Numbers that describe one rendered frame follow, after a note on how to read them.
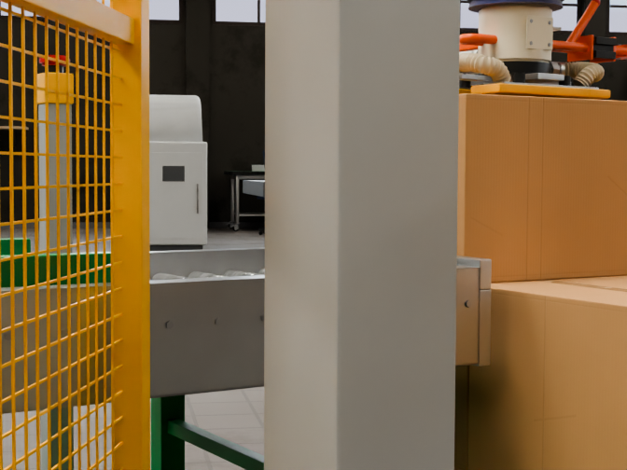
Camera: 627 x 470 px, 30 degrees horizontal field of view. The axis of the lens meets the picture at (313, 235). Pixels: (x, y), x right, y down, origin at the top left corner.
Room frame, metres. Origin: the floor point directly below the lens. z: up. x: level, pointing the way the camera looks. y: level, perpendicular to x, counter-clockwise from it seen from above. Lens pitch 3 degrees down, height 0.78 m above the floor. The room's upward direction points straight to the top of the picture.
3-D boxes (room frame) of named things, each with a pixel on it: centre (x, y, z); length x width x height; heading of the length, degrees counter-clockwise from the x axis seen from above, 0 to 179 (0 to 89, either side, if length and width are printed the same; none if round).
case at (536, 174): (2.77, -0.48, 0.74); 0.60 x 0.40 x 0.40; 120
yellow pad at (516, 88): (2.69, -0.52, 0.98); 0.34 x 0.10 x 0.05; 122
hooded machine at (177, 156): (11.33, 1.38, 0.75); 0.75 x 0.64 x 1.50; 10
